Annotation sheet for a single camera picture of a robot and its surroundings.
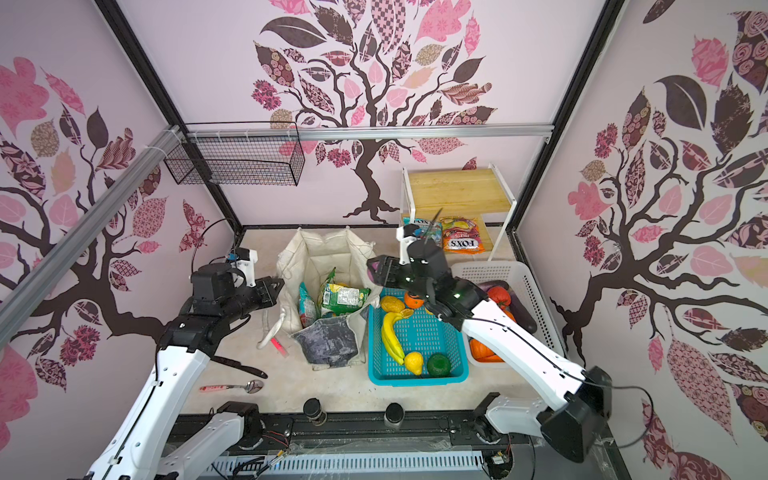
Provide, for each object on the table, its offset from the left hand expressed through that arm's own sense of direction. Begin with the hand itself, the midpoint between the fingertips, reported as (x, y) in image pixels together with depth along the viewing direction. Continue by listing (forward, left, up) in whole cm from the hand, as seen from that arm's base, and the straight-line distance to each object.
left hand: (284, 286), depth 74 cm
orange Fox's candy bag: (+22, -50, -5) cm, 55 cm away
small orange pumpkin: (-11, -53, -18) cm, 57 cm away
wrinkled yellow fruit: (+5, -28, -19) cm, 34 cm away
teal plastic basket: (-1, -37, -24) cm, 44 cm away
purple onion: (-1, -23, +9) cm, 25 cm away
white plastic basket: (+9, -71, -17) cm, 74 cm away
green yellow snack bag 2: (+14, -7, -19) cm, 24 cm away
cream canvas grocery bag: (-11, -12, -9) cm, 19 cm away
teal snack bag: (-1, -4, -9) cm, 10 cm away
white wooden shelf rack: (+23, -47, +9) cm, 53 cm away
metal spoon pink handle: (-18, +11, -22) cm, 31 cm away
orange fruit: (+6, -34, -19) cm, 40 cm away
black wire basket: (+67, +36, -7) cm, 76 cm away
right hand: (+3, -23, +8) cm, 24 cm away
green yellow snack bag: (+2, -13, -10) cm, 17 cm away
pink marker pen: (-7, +6, -23) cm, 25 cm away
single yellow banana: (-4, -27, -18) cm, 32 cm away
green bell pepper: (-14, -40, -18) cm, 46 cm away
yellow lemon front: (-13, -34, -19) cm, 41 cm away
